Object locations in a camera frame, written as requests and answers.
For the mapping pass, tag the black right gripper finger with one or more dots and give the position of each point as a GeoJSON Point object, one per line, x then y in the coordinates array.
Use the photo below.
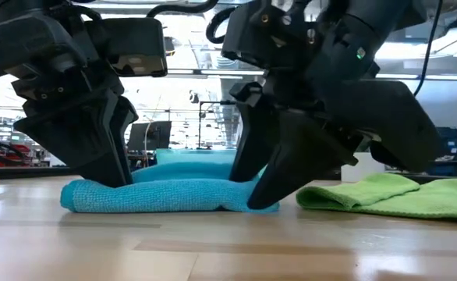
{"type": "Point", "coordinates": [256, 140]}
{"type": "Point", "coordinates": [302, 156]}

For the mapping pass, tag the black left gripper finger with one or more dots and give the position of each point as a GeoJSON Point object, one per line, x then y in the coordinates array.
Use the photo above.
{"type": "Point", "coordinates": [76, 140]}
{"type": "Point", "coordinates": [126, 117]}

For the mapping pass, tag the green microfiber towel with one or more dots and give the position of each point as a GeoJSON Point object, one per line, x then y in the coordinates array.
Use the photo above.
{"type": "Point", "coordinates": [369, 195]}

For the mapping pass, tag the blue microfiber towel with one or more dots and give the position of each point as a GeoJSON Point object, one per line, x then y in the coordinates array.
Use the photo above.
{"type": "Point", "coordinates": [166, 195]}

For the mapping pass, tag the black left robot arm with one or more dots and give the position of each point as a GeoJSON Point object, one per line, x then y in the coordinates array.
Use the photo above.
{"type": "Point", "coordinates": [25, 8]}

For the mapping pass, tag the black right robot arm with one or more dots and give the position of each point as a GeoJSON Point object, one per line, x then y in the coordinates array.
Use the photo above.
{"type": "Point", "coordinates": [384, 15]}

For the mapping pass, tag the teal plastic basket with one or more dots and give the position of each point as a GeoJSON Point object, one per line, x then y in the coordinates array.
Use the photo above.
{"type": "Point", "coordinates": [197, 156]}

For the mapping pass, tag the dark background monitor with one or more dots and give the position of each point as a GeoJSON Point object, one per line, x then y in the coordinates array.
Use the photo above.
{"type": "Point", "coordinates": [150, 136]}

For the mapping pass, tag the dark desk with screens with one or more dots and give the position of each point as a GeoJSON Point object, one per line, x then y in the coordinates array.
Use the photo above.
{"type": "Point", "coordinates": [454, 148]}

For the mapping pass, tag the red cart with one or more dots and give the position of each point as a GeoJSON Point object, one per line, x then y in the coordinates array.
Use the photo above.
{"type": "Point", "coordinates": [18, 152]}

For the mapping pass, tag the black ceiling device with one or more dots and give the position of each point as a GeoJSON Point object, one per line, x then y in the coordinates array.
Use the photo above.
{"type": "Point", "coordinates": [170, 46]}

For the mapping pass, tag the black background stand frame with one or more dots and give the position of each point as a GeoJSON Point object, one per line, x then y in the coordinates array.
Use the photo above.
{"type": "Point", "coordinates": [217, 102]}

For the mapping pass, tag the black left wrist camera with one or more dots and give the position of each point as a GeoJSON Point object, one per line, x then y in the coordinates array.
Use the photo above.
{"type": "Point", "coordinates": [135, 43]}

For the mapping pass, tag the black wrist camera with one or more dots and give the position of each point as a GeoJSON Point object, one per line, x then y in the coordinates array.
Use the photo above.
{"type": "Point", "coordinates": [135, 43]}
{"type": "Point", "coordinates": [259, 35]}

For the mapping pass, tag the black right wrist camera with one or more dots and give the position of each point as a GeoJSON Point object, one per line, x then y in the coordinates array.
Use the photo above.
{"type": "Point", "coordinates": [259, 35]}

